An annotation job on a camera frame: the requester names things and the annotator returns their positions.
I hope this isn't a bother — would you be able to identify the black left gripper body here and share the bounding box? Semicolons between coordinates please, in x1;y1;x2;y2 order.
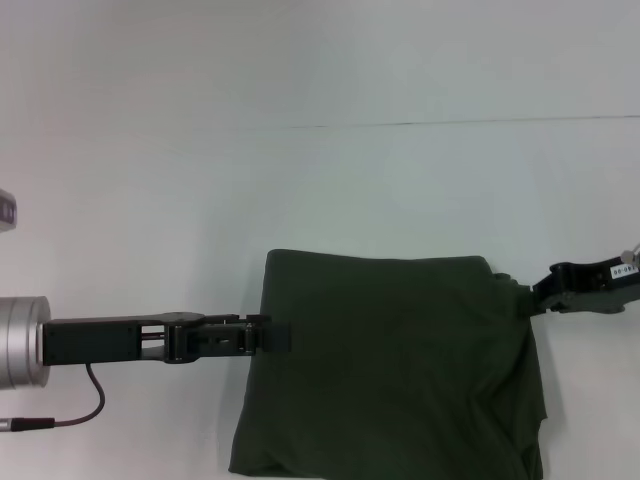
41;310;207;366

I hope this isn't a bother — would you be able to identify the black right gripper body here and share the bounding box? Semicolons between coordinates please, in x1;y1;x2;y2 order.
548;253;640;317

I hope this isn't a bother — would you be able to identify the dark green printed t-shirt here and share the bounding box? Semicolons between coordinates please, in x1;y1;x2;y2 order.
227;248;551;480

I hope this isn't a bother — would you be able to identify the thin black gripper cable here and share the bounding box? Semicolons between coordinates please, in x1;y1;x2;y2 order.
0;362;108;431

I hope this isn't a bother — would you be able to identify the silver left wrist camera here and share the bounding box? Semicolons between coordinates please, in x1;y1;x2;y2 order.
0;188;19;233

